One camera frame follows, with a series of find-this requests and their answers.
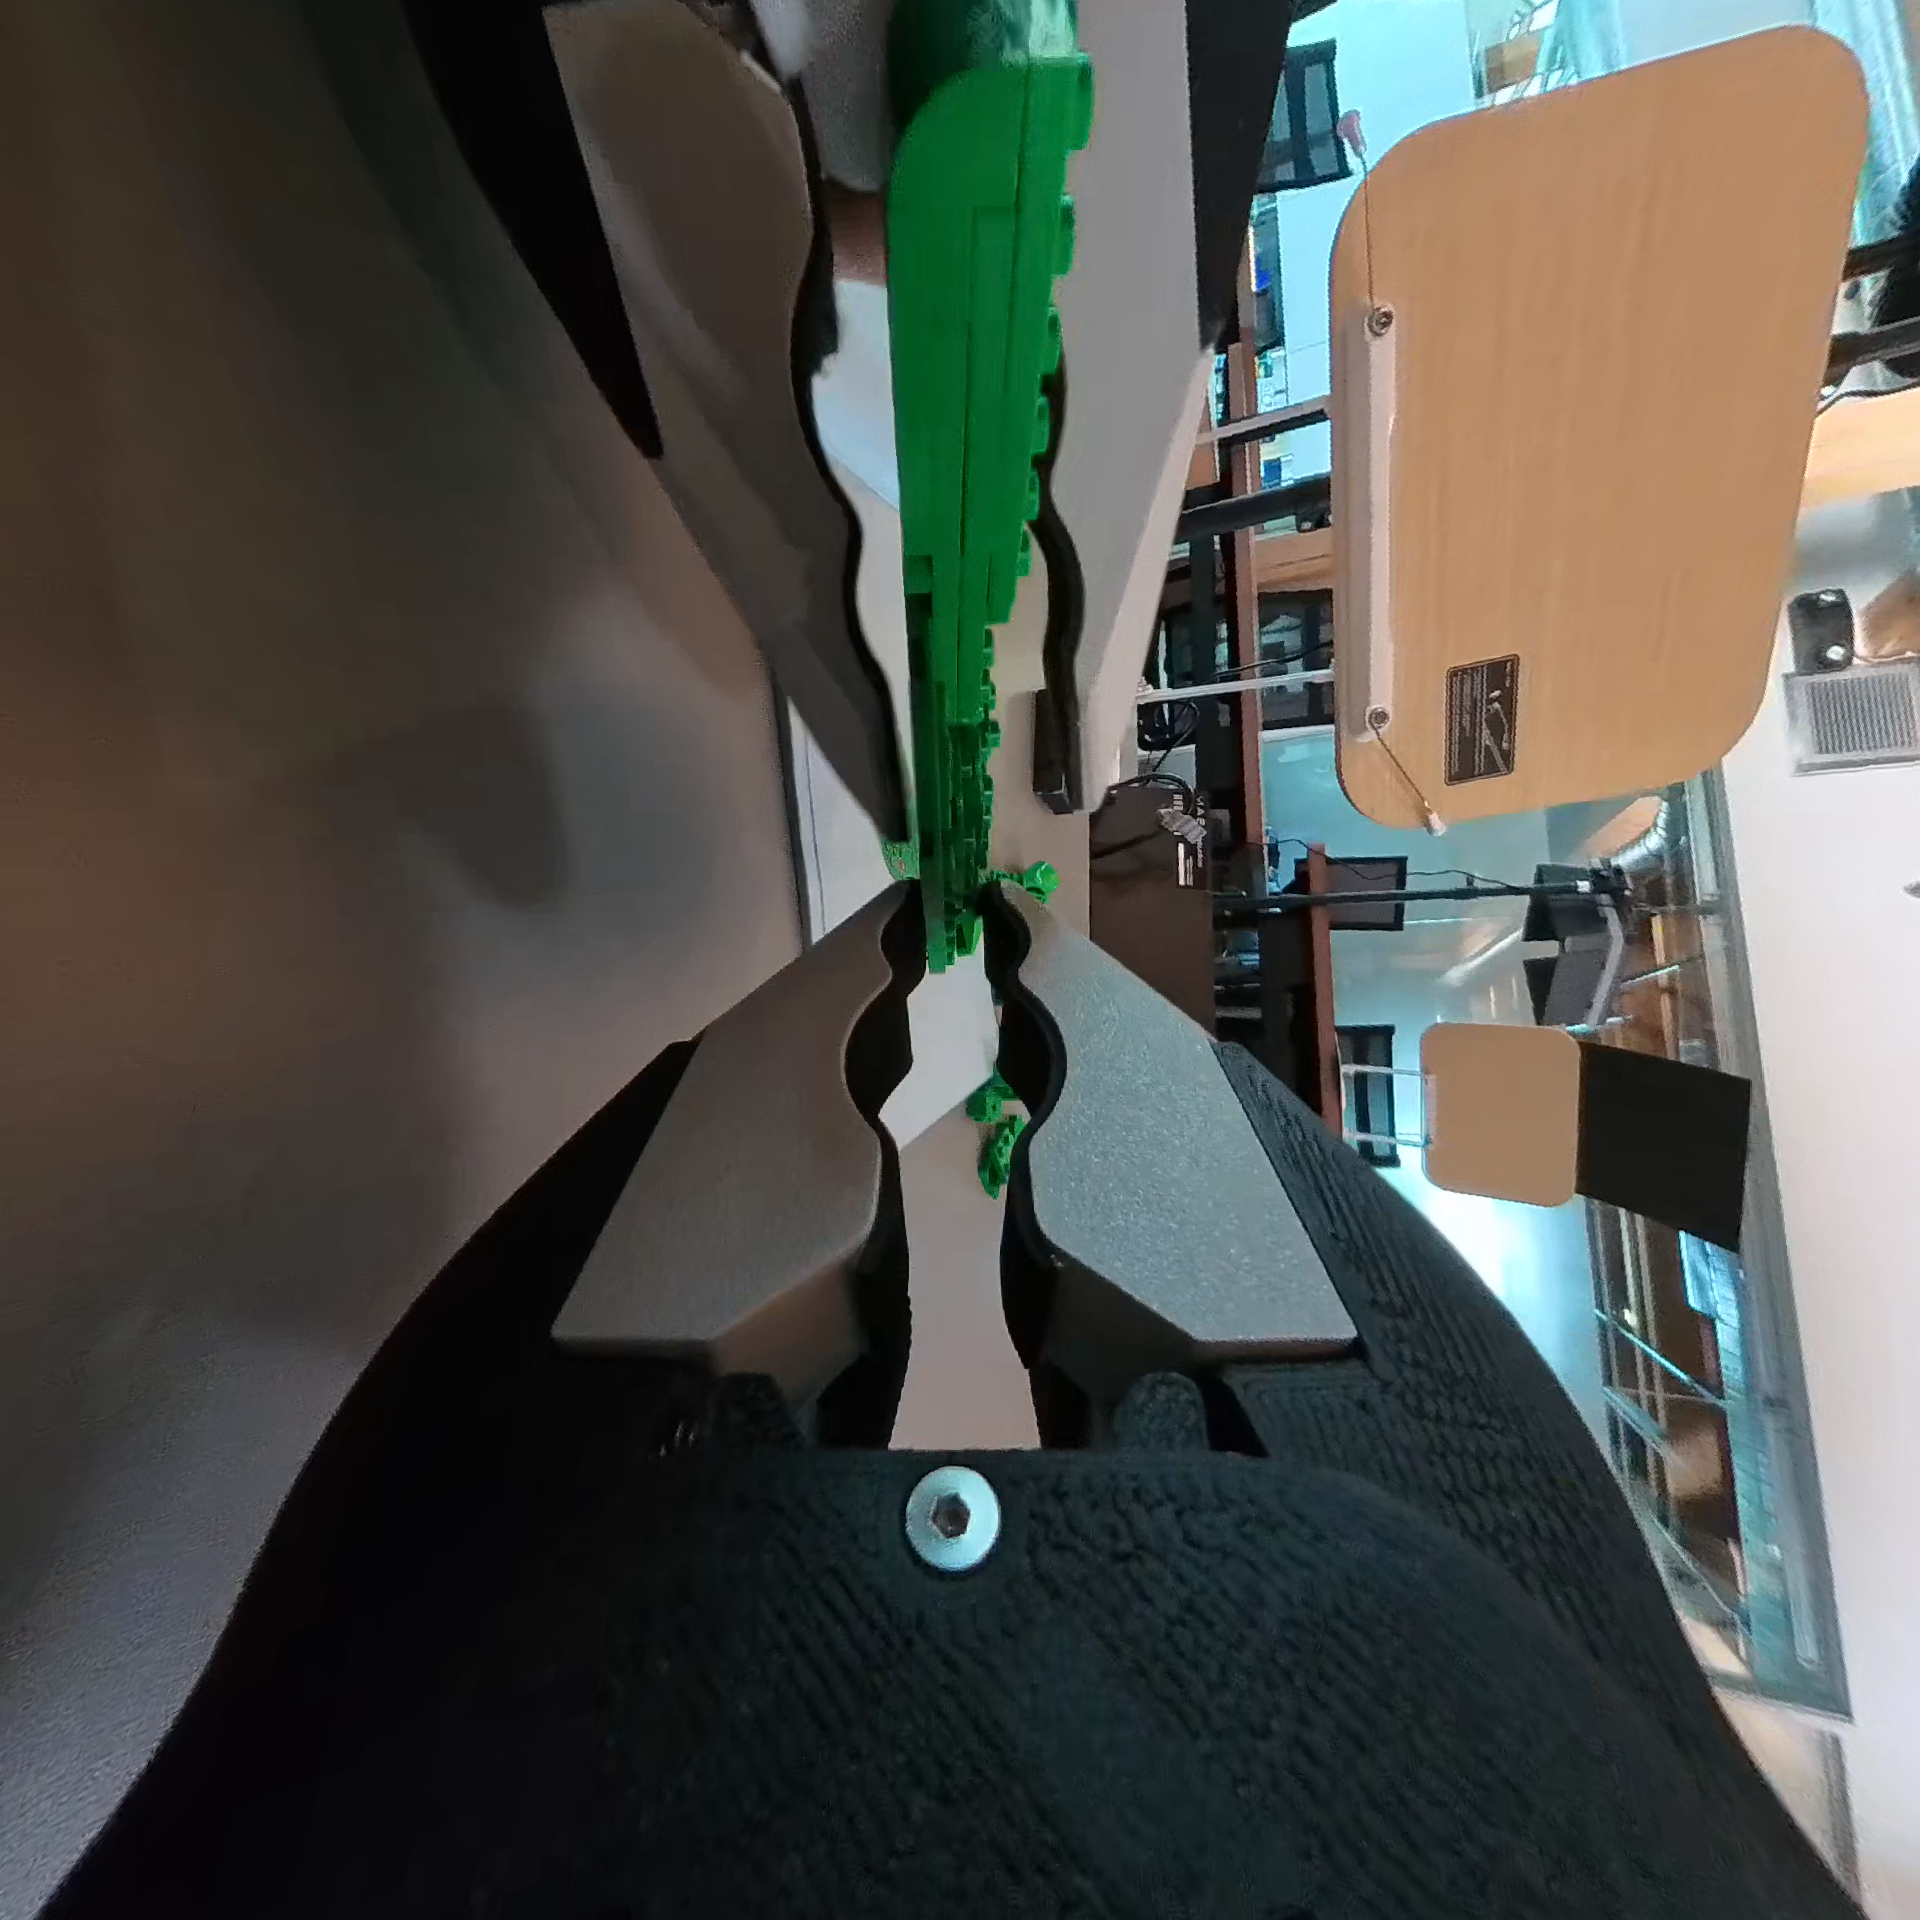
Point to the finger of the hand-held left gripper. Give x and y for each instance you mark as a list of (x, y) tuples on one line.
[(708, 300), (1142, 375)]

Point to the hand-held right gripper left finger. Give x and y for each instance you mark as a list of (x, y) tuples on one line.
[(720, 1199)]

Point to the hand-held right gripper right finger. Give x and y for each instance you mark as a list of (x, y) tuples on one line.
[(1186, 1199)]

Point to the green brick leaf build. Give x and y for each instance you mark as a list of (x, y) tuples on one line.
[(968, 450)]

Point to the grey desk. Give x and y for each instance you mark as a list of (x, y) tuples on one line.
[(303, 748)]

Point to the cluster of small green bricks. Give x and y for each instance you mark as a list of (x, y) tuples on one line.
[(999, 1119)]

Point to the dark brown box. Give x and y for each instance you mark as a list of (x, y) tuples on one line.
[(1147, 900)]

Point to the small tan rounded board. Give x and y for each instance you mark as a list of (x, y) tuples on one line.
[(1502, 1113)]

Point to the white instruction booklet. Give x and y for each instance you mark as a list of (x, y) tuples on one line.
[(840, 841)]

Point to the black box blue edge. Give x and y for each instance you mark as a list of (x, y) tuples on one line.
[(1060, 748)]

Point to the large tan wooden board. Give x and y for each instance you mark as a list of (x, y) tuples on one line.
[(1591, 420)]

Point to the black square panel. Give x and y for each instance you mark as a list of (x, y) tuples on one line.
[(1666, 1147)]

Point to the white wall vent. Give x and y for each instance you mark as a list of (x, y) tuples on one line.
[(1855, 719)]

